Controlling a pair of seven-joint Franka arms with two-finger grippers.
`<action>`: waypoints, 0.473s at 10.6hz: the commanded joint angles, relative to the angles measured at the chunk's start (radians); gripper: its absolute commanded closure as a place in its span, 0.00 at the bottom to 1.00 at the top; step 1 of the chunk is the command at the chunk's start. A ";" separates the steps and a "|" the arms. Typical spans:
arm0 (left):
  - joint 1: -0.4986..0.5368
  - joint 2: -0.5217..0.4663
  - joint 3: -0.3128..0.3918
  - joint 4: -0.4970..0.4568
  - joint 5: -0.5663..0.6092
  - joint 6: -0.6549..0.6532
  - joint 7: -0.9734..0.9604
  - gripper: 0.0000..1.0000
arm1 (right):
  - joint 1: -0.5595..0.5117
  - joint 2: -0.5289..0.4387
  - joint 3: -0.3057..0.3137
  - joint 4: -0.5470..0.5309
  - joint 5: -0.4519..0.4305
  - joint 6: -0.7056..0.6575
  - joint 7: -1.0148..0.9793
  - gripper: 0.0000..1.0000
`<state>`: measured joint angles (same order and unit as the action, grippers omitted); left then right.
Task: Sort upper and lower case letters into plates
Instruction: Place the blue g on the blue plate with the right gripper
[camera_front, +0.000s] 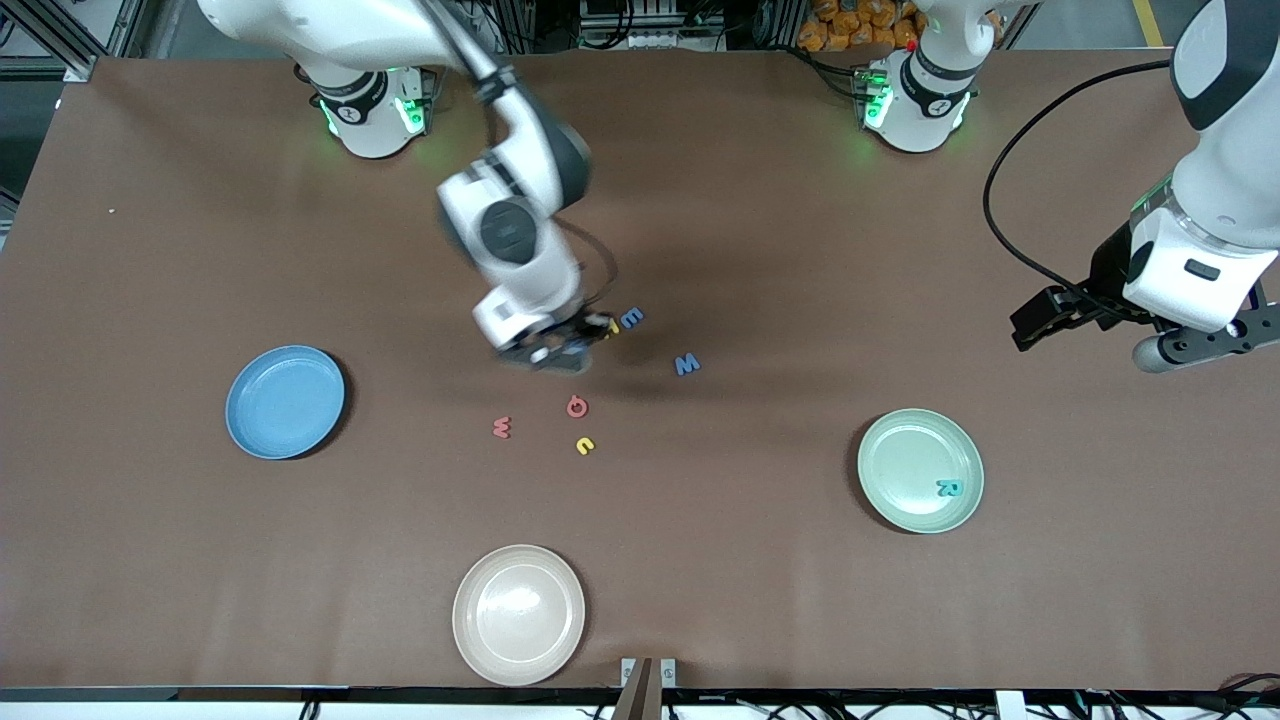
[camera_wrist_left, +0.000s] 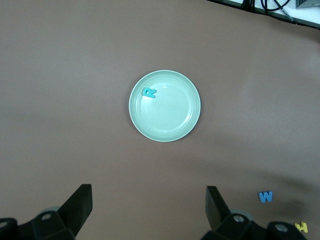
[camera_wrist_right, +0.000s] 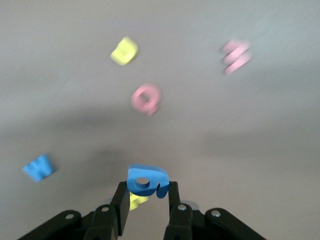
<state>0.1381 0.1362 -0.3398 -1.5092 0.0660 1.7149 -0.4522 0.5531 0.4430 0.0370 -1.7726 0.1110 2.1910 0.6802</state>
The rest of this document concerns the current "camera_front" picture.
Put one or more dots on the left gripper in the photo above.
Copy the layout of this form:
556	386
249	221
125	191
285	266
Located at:
1106	268

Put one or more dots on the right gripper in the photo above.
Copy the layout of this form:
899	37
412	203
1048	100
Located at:
579	334

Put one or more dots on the pink foam lowercase w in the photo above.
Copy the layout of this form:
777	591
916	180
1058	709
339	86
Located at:
502	429

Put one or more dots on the blue foam lowercase m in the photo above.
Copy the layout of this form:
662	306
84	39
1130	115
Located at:
632	318

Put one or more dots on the blue foam capital M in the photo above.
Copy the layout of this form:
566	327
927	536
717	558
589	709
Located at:
687	366

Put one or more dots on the teal foam letter R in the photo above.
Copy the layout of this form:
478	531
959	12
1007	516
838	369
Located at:
946	487

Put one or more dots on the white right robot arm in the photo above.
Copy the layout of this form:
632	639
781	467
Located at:
545	275

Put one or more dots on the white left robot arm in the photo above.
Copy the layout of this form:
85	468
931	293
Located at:
1225	160

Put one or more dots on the pink foam letter Q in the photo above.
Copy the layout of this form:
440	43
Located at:
569	407

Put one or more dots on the pale beige plate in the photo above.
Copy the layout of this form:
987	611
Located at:
518	615

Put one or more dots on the blue plate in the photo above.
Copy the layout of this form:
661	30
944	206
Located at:
285	402

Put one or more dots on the pale green plate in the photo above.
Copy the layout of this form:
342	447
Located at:
905	465

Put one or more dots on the orange bags pile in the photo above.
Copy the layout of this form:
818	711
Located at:
850	25

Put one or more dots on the metal table edge bracket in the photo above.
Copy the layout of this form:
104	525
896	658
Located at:
645	700

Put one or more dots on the aluminium frame profile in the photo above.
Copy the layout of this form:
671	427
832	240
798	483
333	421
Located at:
80	68

